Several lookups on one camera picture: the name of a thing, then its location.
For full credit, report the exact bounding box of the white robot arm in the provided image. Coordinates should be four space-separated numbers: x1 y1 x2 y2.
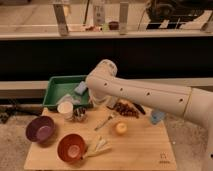
86 59 213 171

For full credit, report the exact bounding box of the red-brown bowl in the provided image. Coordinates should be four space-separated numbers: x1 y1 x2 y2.
57 134 86 163

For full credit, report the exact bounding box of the purple bowl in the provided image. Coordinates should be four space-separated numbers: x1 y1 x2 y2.
25 116 55 143

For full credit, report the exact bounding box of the blue sponge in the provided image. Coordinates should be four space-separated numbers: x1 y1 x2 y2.
74 81 87 95

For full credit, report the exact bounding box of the dark red grape bunch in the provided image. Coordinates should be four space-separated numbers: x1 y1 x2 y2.
114 102 139 118

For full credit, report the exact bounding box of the metal fork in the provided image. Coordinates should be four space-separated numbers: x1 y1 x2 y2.
94 112 116 131

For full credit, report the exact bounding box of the small metal tin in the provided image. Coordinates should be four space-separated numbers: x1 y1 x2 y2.
73 107 86 122

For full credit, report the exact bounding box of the yellow round fruit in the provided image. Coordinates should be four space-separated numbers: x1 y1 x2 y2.
115 122 128 135

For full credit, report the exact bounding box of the white cup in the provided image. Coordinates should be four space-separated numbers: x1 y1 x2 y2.
57 101 73 118

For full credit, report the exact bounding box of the green plastic tray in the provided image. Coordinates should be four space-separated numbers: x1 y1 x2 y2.
43 75 91 111

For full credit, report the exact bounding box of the wooden board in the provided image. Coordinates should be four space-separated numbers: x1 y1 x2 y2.
24 106 177 171

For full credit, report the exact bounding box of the blue cup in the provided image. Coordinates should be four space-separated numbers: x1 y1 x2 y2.
150 110 165 125

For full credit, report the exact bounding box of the black handled knife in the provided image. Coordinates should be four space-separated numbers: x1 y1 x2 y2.
133 103 146 115

